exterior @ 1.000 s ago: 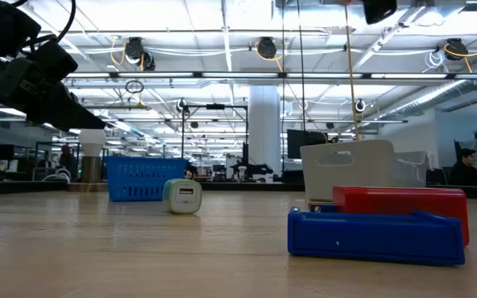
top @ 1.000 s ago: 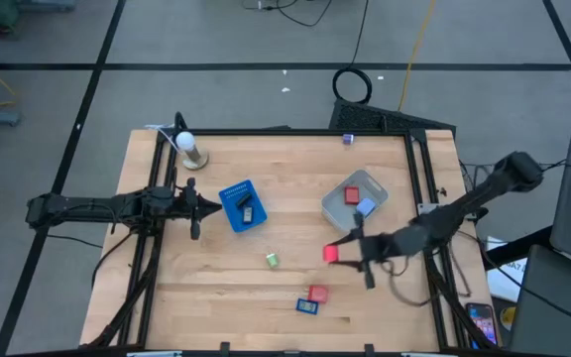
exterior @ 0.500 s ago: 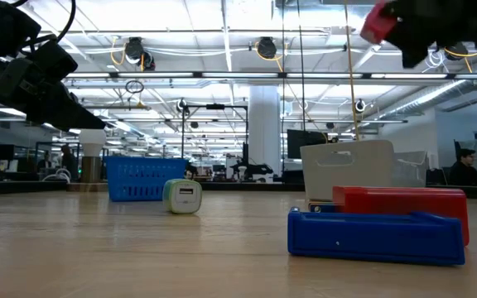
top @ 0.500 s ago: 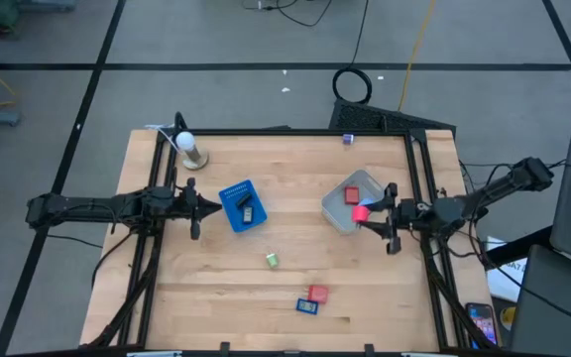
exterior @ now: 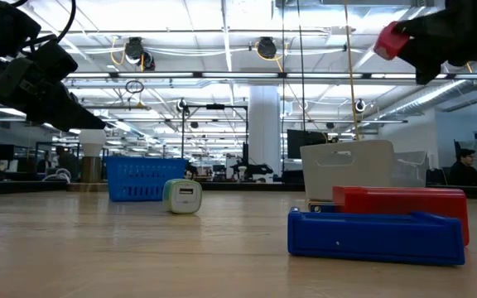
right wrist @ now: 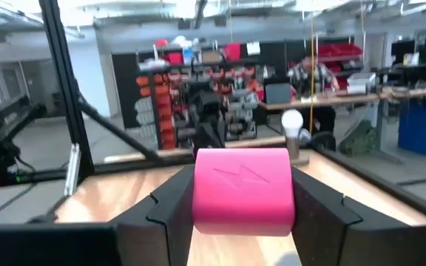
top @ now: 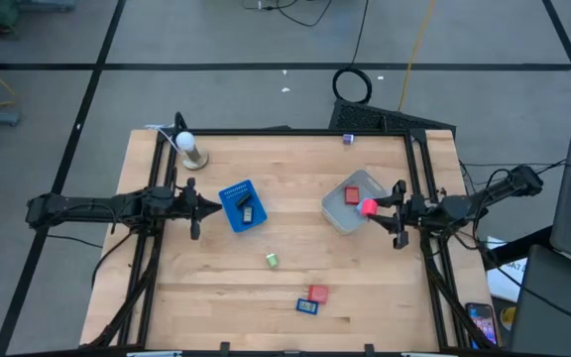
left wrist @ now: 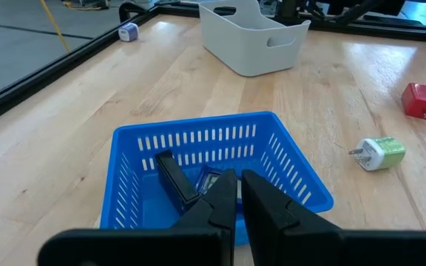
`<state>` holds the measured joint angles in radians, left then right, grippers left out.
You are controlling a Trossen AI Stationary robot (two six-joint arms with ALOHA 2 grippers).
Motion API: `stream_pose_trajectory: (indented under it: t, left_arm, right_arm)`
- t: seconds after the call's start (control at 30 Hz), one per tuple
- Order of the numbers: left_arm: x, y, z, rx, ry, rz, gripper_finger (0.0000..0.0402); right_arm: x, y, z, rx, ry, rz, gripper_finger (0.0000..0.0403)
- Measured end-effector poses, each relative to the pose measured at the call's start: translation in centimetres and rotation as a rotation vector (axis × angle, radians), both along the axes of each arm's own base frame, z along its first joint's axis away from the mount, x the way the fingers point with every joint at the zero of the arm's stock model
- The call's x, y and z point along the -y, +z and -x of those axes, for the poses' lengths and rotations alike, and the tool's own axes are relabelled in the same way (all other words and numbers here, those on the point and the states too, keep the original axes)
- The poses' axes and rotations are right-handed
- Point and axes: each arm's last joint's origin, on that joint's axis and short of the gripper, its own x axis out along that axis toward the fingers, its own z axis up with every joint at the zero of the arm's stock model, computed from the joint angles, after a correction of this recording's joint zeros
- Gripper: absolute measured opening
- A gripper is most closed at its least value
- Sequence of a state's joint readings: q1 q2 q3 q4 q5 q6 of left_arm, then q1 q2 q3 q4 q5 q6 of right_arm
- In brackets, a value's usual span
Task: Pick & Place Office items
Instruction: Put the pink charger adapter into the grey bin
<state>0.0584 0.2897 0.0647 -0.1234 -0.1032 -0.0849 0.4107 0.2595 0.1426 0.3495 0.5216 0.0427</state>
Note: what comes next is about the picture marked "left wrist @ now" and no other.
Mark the purple and white wall charger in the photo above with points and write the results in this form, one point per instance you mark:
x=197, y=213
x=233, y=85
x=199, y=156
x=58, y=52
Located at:
x=128, y=32

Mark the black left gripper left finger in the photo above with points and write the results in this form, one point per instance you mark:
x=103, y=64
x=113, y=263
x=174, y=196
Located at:
x=216, y=207

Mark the black table frame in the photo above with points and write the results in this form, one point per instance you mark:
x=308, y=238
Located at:
x=50, y=70

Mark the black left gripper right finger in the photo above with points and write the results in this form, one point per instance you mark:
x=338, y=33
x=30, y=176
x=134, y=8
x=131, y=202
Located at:
x=264, y=210

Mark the red wall charger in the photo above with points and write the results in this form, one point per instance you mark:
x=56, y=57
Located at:
x=425, y=101

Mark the blue slotted plastic basket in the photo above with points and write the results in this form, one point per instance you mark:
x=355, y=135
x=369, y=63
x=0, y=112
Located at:
x=139, y=207

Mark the dark navy rectangular box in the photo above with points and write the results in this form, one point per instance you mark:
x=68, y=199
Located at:
x=176, y=181

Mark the black frame clamp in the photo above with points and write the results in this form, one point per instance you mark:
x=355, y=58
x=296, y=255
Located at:
x=131, y=7

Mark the green and white wall charger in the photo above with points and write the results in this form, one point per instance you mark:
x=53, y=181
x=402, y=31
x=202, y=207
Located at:
x=383, y=153

